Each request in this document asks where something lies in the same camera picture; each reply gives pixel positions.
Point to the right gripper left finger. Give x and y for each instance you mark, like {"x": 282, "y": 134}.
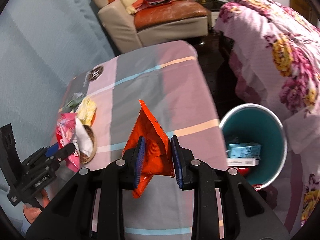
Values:
{"x": 134, "y": 158}

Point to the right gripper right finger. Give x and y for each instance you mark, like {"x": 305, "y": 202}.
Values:
{"x": 182, "y": 158}

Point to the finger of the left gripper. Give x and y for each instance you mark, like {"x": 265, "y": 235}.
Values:
{"x": 51, "y": 150}
{"x": 61, "y": 154}

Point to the orange snack wrapper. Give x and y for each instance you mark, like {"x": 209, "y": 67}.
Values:
{"x": 150, "y": 149}

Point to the brown coconut shell bowl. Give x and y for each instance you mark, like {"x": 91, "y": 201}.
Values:
{"x": 83, "y": 158}

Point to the light blue milk carton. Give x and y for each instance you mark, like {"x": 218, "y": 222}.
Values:
{"x": 244, "y": 150}

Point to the teal white trash bin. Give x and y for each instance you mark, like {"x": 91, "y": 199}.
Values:
{"x": 253, "y": 123}

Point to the person's left hand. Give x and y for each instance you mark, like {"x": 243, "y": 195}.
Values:
{"x": 31, "y": 213}

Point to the white tissue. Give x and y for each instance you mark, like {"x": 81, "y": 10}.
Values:
{"x": 85, "y": 143}

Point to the pink snack wrapper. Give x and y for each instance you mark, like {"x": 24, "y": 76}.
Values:
{"x": 65, "y": 134}

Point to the white flat box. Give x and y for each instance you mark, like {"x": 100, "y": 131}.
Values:
{"x": 243, "y": 162}

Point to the yellow crumpled wrapper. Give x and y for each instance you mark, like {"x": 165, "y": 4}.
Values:
{"x": 86, "y": 111}

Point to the green clear plastic wrapper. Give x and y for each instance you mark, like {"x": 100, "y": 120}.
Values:
{"x": 72, "y": 103}

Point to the red item in bin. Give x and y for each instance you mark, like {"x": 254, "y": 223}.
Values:
{"x": 244, "y": 171}

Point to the light blue bed sheet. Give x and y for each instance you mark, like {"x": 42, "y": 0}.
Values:
{"x": 44, "y": 44}

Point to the beige orange leather sofa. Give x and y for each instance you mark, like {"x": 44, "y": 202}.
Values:
{"x": 177, "y": 20}

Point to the pink floral blanket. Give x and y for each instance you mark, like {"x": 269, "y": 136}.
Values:
{"x": 275, "y": 58}

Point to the black white tv stand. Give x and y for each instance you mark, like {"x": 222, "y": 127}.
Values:
{"x": 214, "y": 7}

